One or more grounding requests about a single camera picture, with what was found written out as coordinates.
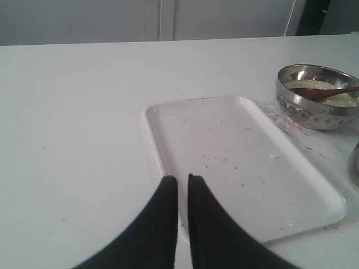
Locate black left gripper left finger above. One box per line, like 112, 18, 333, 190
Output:
76, 176, 178, 268

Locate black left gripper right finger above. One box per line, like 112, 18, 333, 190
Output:
187, 174, 297, 268

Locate brown wooden spoon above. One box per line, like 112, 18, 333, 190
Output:
291, 86, 358, 101

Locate wide steel bowl with rice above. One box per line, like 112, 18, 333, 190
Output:
276, 64, 358, 131

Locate white rectangular plastic tray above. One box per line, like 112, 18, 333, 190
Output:
145, 96, 347, 243

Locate white cabinet doors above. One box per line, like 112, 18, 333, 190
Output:
1, 1, 303, 45

